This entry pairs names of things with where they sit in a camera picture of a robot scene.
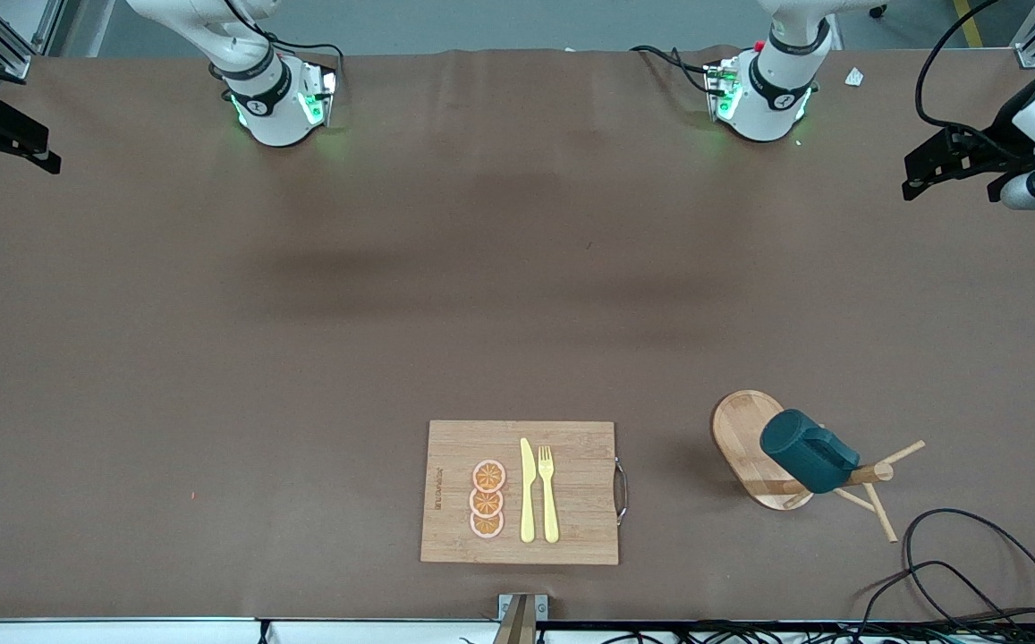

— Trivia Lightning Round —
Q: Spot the bamboo cutting board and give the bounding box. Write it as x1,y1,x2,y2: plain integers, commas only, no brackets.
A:
420,419,630,566

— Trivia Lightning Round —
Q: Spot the black arm base cable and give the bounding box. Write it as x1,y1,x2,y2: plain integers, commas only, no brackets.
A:
220,0,345,99
630,45,717,95

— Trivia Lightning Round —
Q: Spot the grey metal bracket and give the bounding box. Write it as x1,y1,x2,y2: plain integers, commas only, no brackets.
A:
497,593,549,623

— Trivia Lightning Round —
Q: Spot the wooden cup rack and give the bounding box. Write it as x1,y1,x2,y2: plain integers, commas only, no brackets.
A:
711,390,927,544

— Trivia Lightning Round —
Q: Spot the black coiled cable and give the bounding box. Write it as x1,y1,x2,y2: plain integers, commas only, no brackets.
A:
855,508,1035,644

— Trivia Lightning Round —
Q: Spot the yellow plastic fork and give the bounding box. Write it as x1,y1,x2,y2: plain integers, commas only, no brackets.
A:
538,445,561,545

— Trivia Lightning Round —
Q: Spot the brown camera post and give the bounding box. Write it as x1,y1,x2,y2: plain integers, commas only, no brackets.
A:
492,597,538,644

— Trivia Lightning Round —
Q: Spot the dark teal cup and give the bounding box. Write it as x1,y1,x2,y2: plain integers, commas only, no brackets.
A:
759,409,861,495

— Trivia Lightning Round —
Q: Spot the white table edge rail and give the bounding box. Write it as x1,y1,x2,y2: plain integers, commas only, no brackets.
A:
0,615,1035,644

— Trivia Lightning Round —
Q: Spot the black left arm base cable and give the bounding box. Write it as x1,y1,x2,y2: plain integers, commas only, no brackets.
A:
630,45,717,95

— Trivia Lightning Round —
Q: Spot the black right arm base cable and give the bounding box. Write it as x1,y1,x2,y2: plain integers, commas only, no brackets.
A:
220,0,345,99

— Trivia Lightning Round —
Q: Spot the yellow plastic knife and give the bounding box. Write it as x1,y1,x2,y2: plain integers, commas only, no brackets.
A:
519,437,538,544

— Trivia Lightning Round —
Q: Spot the brown table cover mat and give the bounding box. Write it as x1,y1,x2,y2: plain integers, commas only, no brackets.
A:
0,45,1035,623

